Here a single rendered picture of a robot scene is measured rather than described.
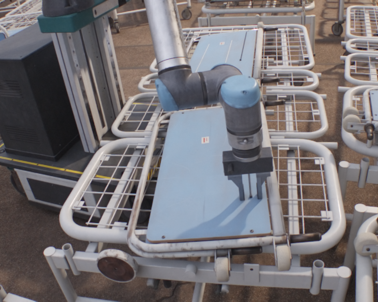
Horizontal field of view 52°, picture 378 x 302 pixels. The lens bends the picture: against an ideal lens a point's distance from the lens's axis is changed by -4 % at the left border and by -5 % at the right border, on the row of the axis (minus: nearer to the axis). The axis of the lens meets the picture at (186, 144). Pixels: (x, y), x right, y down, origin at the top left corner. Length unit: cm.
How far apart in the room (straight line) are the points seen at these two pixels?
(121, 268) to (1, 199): 139
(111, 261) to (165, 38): 62
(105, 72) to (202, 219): 109
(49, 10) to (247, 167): 86
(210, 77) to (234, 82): 10
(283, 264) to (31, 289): 118
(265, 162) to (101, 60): 114
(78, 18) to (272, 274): 103
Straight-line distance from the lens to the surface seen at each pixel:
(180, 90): 103
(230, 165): 105
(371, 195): 209
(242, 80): 98
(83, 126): 186
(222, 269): 102
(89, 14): 150
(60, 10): 145
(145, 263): 118
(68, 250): 125
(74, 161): 191
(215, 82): 104
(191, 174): 128
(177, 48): 106
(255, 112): 97
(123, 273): 116
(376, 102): 168
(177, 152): 139
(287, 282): 115
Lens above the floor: 133
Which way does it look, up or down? 33 degrees down
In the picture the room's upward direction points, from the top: 8 degrees counter-clockwise
